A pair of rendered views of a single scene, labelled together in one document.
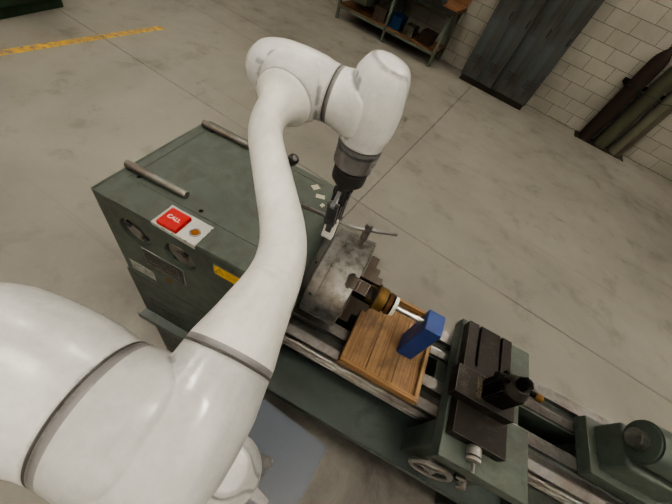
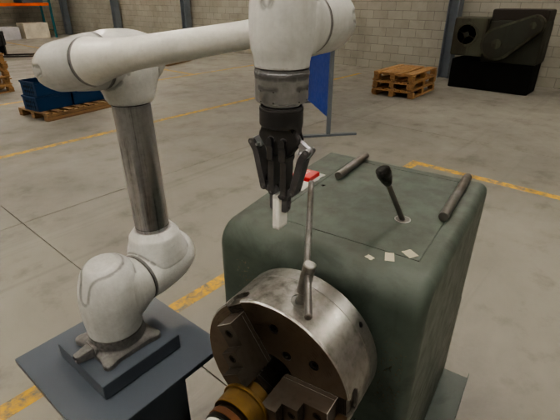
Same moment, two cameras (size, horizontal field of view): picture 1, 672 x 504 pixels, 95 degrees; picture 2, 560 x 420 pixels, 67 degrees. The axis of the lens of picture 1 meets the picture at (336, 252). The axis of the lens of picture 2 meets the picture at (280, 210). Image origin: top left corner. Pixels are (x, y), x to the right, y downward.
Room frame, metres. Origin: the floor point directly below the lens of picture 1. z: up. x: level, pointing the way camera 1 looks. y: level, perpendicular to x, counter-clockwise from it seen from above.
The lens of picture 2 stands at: (0.88, -0.60, 1.71)
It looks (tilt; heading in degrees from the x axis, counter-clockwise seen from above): 27 degrees down; 117
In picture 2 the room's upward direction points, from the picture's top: straight up
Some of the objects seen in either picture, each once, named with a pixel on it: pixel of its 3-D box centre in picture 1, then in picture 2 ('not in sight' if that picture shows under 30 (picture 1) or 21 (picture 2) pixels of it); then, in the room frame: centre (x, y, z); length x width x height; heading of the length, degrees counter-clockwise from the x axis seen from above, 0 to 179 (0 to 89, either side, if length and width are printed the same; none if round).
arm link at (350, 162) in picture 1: (356, 154); (282, 86); (0.56, 0.04, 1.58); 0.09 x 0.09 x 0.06
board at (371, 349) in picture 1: (391, 338); not in sight; (0.58, -0.33, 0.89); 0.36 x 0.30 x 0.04; 173
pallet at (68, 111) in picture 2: not in sight; (63, 87); (-5.44, 4.10, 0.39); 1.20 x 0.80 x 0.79; 84
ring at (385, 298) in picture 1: (379, 298); (240, 412); (0.60, -0.20, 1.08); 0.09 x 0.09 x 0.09; 83
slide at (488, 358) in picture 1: (482, 383); not in sight; (0.53, -0.66, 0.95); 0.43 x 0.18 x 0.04; 173
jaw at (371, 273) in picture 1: (370, 268); (307, 403); (0.70, -0.14, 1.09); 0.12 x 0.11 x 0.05; 173
